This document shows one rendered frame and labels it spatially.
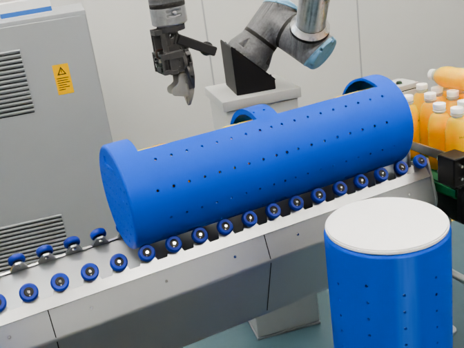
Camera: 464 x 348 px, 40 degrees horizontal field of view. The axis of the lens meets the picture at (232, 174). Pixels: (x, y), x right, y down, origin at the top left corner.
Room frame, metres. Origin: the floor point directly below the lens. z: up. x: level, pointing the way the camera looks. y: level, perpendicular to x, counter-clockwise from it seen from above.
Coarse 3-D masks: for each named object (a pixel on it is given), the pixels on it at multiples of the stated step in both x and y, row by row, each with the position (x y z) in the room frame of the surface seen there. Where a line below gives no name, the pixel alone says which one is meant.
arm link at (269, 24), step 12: (264, 0) 2.56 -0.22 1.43; (276, 0) 2.50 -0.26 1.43; (288, 0) 2.49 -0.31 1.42; (264, 12) 2.50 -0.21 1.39; (276, 12) 2.48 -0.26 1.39; (288, 12) 2.48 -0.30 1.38; (252, 24) 2.51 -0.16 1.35; (264, 24) 2.48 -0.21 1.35; (276, 24) 2.46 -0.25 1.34; (264, 36) 2.47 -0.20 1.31; (276, 36) 2.46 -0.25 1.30
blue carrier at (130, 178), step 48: (384, 96) 1.77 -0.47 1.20; (192, 144) 1.54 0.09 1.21; (240, 144) 1.56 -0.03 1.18; (288, 144) 1.60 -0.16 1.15; (336, 144) 1.65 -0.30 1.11; (384, 144) 1.71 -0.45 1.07; (144, 192) 1.43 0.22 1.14; (192, 192) 1.47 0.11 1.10; (240, 192) 1.53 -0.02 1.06; (288, 192) 1.61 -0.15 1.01; (144, 240) 1.45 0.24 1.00
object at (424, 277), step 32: (352, 256) 1.20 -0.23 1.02; (384, 256) 1.16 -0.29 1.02; (416, 256) 1.16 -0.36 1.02; (448, 256) 1.21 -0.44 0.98; (352, 288) 1.20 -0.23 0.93; (384, 288) 1.16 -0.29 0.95; (416, 288) 1.16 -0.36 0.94; (448, 288) 1.20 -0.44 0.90; (352, 320) 1.21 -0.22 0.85; (384, 320) 1.16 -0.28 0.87; (416, 320) 1.15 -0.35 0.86; (448, 320) 1.20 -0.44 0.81
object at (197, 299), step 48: (432, 192) 1.79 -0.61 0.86; (192, 240) 1.56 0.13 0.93; (288, 240) 1.59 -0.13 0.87; (0, 288) 1.45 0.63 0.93; (48, 288) 1.41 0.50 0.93; (144, 288) 1.42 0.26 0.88; (192, 288) 1.46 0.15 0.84; (240, 288) 1.53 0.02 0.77; (288, 288) 1.62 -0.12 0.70; (0, 336) 1.28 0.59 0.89; (48, 336) 1.31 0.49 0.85; (96, 336) 1.36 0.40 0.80; (144, 336) 1.43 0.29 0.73; (192, 336) 1.51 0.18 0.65
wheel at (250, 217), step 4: (244, 212) 1.58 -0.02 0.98; (248, 212) 1.58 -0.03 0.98; (252, 212) 1.58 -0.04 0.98; (244, 216) 1.57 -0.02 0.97; (248, 216) 1.57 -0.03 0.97; (252, 216) 1.57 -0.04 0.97; (256, 216) 1.57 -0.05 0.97; (244, 220) 1.56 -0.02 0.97; (248, 220) 1.56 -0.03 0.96; (252, 220) 1.56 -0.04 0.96; (256, 220) 1.57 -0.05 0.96; (244, 224) 1.56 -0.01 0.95; (248, 224) 1.55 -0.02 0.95; (252, 224) 1.56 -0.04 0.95
